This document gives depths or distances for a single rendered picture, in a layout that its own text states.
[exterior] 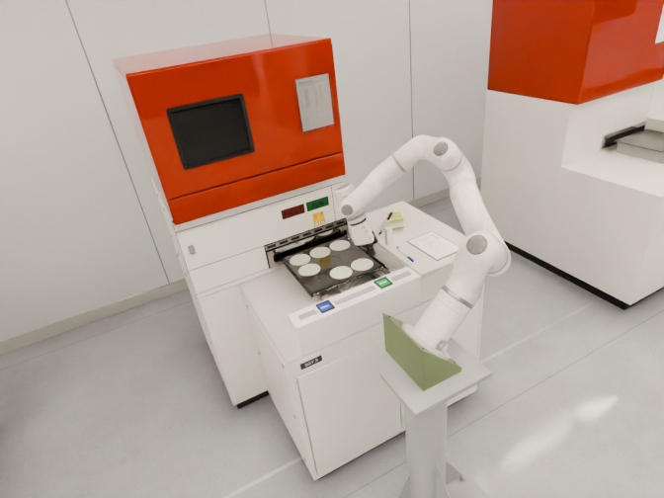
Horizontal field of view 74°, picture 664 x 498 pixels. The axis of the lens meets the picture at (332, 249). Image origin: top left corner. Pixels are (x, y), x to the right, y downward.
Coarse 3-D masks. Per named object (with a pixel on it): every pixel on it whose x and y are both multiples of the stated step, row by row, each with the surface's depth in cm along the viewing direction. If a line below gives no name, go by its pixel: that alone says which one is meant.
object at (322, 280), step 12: (336, 240) 223; (348, 240) 222; (300, 252) 217; (336, 252) 213; (348, 252) 212; (360, 252) 211; (288, 264) 209; (324, 264) 206; (336, 264) 204; (348, 264) 203; (300, 276) 199; (312, 276) 198; (324, 276) 197; (312, 288) 190; (324, 288) 189
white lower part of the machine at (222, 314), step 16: (192, 288) 224; (208, 304) 211; (224, 304) 215; (240, 304) 219; (208, 320) 215; (224, 320) 219; (240, 320) 223; (208, 336) 232; (224, 336) 223; (240, 336) 227; (224, 352) 227; (240, 352) 231; (256, 352) 236; (224, 368) 231; (240, 368) 236; (256, 368) 241; (240, 384) 240; (256, 384) 246; (240, 400) 245; (256, 400) 255
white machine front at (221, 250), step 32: (288, 192) 206; (320, 192) 214; (192, 224) 191; (224, 224) 198; (256, 224) 205; (288, 224) 213; (192, 256) 197; (224, 256) 204; (256, 256) 212; (224, 288) 211
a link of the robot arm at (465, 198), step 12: (456, 168) 161; (468, 168) 165; (456, 180) 164; (468, 180) 158; (456, 192) 156; (468, 192) 154; (456, 204) 155; (468, 204) 152; (480, 204) 152; (468, 216) 152; (480, 216) 151; (468, 228) 154; (480, 228) 153; (492, 228) 152; (492, 276) 151
